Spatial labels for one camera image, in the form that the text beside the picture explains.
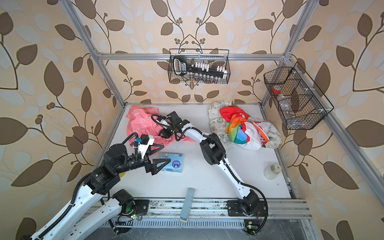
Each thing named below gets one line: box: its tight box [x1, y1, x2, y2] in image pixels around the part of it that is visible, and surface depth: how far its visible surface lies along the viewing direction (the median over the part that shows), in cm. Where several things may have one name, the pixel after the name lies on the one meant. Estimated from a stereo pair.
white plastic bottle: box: [263, 163, 282, 180], surface depth 80 cm
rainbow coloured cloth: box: [225, 114, 248, 144], surface depth 92 cm
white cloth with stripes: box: [234, 120, 270, 151], surface depth 93 cm
